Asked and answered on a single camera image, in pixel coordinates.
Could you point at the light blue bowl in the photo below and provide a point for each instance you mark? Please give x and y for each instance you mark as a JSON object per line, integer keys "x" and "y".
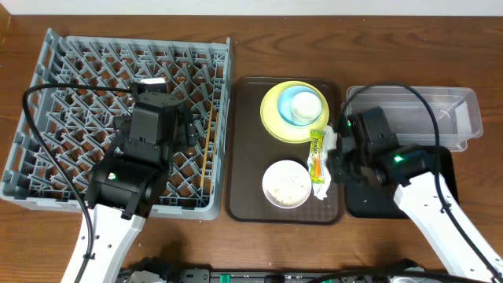
{"x": 285, "y": 100}

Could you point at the brown plastic serving tray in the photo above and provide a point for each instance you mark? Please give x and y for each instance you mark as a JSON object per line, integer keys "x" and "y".
{"x": 252, "y": 149}

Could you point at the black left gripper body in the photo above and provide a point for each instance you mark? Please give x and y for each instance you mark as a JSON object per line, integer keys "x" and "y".
{"x": 188, "y": 128}

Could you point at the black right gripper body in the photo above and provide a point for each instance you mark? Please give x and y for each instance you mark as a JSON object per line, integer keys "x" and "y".
{"x": 348, "y": 167}

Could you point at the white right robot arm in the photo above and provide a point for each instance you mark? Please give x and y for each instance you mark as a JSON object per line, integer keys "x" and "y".
{"x": 418, "y": 189}

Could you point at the white bowl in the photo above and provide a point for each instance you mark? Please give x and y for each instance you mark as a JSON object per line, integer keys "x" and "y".
{"x": 286, "y": 184}

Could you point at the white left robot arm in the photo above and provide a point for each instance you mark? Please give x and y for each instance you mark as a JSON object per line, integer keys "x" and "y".
{"x": 127, "y": 182}

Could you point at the white cup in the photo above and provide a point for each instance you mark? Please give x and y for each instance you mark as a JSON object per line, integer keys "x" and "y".
{"x": 305, "y": 108}

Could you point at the yellow green snack wrapper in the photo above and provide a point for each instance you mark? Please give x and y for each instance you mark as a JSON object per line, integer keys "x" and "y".
{"x": 315, "y": 159}

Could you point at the yellow plate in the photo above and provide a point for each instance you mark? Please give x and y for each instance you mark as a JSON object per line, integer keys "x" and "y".
{"x": 278, "y": 127}

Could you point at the clear plastic bin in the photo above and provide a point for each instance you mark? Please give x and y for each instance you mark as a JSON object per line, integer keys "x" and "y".
{"x": 456, "y": 110}

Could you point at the black plastic tray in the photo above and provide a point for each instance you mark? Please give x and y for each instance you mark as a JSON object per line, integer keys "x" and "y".
{"x": 365, "y": 202}

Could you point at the white napkin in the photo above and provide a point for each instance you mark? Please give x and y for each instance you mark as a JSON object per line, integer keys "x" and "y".
{"x": 329, "y": 143}

